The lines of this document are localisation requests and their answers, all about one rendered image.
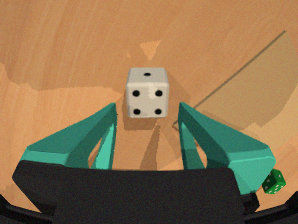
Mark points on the green die with white pips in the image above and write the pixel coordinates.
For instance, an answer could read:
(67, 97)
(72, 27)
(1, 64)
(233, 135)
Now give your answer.
(274, 182)

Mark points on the tan flat mat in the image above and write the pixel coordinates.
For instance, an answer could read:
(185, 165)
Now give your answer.
(261, 98)

